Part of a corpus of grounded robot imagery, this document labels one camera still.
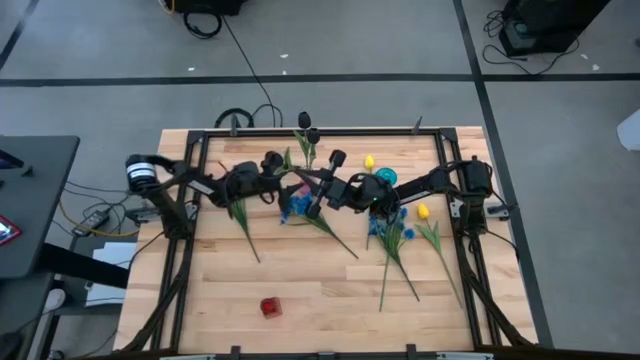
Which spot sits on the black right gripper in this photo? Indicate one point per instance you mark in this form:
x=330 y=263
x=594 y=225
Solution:
x=347 y=194

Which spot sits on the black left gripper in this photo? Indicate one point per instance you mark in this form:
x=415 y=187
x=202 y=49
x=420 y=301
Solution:
x=245 y=182

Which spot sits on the pink glass vase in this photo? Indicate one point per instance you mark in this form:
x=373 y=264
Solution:
x=304 y=191

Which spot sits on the red glass vase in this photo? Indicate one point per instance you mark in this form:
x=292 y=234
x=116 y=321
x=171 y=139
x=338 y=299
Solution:
x=271 y=307

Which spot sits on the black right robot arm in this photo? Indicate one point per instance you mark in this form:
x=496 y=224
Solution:
x=450 y=182

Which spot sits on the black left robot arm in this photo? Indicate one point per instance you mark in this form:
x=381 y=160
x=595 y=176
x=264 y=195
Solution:
x=165 y=182

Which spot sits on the teal glass vase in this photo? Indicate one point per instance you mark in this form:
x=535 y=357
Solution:
x=387 y=175

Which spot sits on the white paper sheet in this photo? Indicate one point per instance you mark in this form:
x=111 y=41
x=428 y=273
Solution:
x=112 y=260

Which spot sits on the black box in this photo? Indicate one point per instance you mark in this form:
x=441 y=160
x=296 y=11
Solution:
x=210 y=5

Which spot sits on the black power adapter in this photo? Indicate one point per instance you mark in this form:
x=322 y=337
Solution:
x=92 y=222

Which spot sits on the black desk leg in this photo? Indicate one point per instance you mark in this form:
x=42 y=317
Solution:
x=80 y=265

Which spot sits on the black desk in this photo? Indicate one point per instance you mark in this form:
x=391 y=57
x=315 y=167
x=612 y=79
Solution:
x=35 y=210

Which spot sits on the black equipment cart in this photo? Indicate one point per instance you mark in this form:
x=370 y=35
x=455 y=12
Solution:
x=545 y=25

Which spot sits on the dark tablet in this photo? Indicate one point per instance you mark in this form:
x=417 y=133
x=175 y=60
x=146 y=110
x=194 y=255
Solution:
x=10 y=160

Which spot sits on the red and white item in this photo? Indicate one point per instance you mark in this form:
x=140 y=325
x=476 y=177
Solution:
x=7 y=231

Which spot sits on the white object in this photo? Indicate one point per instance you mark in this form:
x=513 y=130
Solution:
x=631 y=132

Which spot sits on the black aluminium table frame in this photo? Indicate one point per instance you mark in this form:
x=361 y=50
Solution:
x=325 y=132

